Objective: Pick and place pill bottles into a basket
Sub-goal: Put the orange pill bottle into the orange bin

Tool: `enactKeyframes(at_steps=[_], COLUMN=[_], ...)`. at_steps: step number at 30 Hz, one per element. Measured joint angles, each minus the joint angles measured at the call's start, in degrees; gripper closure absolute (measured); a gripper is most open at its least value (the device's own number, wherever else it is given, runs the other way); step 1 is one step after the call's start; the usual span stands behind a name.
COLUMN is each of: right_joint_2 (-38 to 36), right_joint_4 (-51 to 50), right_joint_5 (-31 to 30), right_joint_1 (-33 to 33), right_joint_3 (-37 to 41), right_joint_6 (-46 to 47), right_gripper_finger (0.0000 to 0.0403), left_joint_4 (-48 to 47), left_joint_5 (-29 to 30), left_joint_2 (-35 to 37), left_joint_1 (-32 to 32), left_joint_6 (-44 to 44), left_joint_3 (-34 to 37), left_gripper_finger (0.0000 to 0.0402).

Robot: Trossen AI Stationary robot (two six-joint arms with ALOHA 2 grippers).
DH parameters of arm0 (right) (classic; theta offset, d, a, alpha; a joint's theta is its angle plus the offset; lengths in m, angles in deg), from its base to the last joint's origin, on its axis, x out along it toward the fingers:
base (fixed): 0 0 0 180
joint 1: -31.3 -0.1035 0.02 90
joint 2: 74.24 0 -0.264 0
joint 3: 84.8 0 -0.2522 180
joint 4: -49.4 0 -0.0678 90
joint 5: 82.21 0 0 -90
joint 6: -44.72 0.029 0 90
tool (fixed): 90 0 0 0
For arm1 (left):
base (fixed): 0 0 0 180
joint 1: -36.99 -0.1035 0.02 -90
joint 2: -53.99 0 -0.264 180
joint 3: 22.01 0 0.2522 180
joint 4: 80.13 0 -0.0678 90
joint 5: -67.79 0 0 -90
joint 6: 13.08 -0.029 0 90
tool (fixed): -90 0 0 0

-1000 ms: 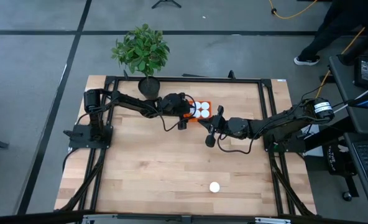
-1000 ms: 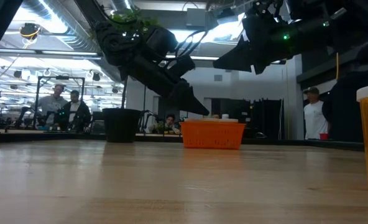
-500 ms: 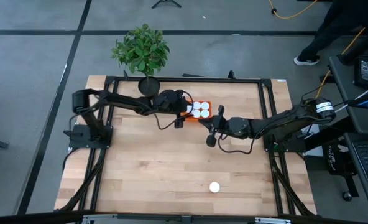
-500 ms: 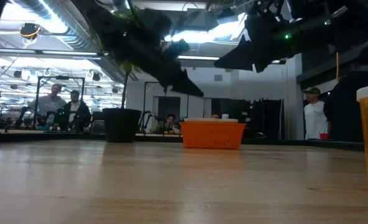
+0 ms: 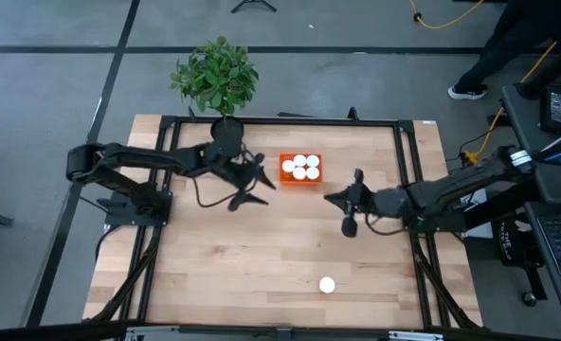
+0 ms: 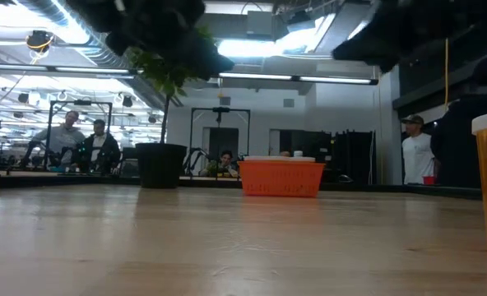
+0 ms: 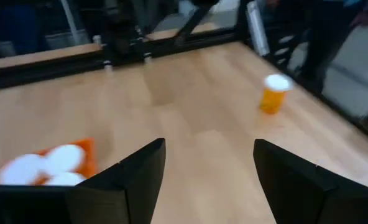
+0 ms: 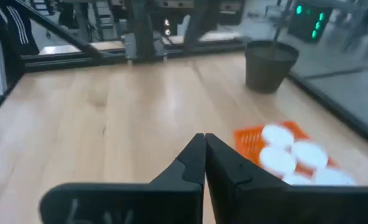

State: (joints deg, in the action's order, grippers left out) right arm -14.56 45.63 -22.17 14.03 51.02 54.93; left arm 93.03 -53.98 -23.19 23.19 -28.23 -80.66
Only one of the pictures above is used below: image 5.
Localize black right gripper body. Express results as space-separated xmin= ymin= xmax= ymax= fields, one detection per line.
xmin=341 ymin=169 xmax=408 ymax=239

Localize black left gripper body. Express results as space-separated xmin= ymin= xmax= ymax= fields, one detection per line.
xmin=199 ymin=149 xmax=266 ymax=213

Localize orange plastic basket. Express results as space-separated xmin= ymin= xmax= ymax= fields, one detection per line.
xmin=278 ymin=151 xmax=324 ymax=186

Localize green potted plant black pot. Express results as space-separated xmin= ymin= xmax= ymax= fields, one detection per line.
xmin=169 ymin=35 xmax=261 ymax=158

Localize black bag white lettering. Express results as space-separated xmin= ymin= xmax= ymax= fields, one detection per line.
xmin=491 ymin=215 xmax=537 ymax=269

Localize dark grey desk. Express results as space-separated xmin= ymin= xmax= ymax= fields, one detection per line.
xmin=499 ymin=83 xmax=561 ymax=319

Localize black tripod legs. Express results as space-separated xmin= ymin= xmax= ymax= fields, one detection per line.
xmin=230 ymin=0 xmax=278 ymax=14

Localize black office chair base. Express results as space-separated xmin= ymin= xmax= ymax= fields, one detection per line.
xmin=519 ymin=264 xmax=550 ymax=308

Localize person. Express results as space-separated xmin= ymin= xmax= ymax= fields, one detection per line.
xmin=447 ymin=0 xmax=561 ymax=101

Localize black power adapter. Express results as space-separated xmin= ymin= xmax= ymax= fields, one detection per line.
xmin=539 ymin=84 xmax=561 ymax=135

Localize black aluminium crossbar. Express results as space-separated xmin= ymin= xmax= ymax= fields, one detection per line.
xmin=0 ymin=319 xmax=561 ymax=341

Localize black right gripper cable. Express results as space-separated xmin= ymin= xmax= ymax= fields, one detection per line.
xmin=364 ymin=213 xmax=408 ymax=237

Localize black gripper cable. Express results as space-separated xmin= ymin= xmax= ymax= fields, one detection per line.
xmin=192 ymin=175 xmax=239 ymax=209
xmin=364 ymin=213 xmax=408 ymax=237

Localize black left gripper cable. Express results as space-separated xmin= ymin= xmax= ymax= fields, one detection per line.
xmin=192 ymin=175 xmax=239 ymax=209

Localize black aluminium table frame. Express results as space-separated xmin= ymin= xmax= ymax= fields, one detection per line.
xmin=83 ymin=106 xmax=483 ymax=332

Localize yellow extension cable black plug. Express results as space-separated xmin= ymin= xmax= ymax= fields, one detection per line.
xmin=408 ymin=0 xmax=484 ymax=30

